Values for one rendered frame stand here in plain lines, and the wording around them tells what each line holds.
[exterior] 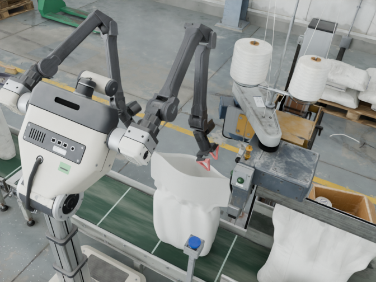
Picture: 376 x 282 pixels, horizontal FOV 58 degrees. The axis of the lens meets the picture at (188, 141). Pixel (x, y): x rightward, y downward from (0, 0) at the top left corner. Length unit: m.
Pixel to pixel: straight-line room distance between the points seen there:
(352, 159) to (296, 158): 2.44
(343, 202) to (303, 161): 1.75
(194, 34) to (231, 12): 4.99
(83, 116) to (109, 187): 1.33
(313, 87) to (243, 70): 0.29
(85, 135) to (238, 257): 1.35
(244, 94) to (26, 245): 1.97
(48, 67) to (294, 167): 1.12
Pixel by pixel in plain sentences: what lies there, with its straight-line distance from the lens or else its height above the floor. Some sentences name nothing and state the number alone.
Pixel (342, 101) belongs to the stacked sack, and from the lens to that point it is 4.40.
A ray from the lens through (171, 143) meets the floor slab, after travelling 3.51.
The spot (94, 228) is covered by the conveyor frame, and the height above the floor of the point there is 0.41.
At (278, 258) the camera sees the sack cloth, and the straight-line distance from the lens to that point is 1.92.
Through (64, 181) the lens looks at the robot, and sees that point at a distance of 1.34.
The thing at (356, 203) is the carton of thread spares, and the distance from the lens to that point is 3.24.
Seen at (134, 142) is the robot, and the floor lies 1.50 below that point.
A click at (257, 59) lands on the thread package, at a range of 1.47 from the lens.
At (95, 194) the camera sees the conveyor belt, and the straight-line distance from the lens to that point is 2.54.
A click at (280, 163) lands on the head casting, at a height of 1.34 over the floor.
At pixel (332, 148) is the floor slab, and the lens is 3.95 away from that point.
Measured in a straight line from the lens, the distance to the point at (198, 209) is 1.89.
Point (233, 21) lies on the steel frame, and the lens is 6.40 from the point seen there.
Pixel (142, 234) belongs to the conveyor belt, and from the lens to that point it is 2.30.
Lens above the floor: 2.27
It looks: 40 degrees down
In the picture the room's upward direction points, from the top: 5 degrees clockwise
